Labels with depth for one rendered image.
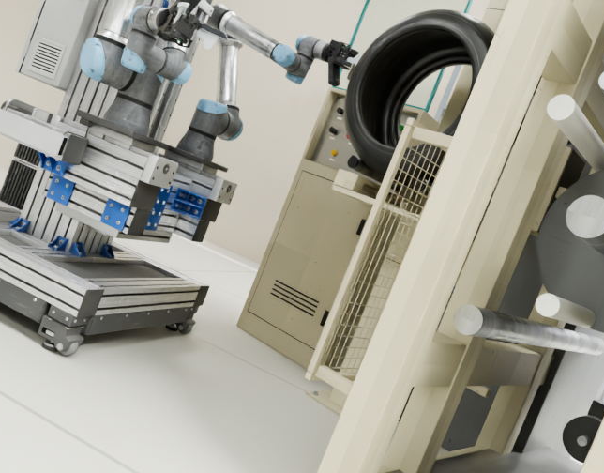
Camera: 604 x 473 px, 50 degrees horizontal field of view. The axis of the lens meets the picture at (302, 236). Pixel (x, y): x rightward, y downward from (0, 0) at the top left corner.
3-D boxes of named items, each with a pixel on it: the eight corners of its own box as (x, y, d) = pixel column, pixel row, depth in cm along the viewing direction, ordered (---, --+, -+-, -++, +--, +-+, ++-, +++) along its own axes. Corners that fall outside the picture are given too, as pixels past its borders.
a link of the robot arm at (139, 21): (145, 38, 198) (155, 11, 198) (164, 41, 190) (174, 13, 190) (123, 26, 192) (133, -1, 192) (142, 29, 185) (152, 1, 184)
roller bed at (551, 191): (515, 228, 240) (546, 153, 238) (553, 242, 231) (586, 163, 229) (497, 218, 224) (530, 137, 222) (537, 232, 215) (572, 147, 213)
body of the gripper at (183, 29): (191, 49, 179) (168, 44, 187) (205, 22, 179) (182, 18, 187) (171, 33, 173) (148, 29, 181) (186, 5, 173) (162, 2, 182)
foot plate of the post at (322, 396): (339, 392, 278) (341, 388, 278) (390, 423, 262) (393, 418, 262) (304, 392, 257) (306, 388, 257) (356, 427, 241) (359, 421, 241)
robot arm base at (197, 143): (169, 144, 255) (178, 121, 254) (187, 152, 269) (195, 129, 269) (201, 158, 250) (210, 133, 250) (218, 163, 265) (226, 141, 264)
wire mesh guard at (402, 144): (445, 378, 234) (520, 199, 230) (450, 381, 233) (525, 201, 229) (303, 377, 163) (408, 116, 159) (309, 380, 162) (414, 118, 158)
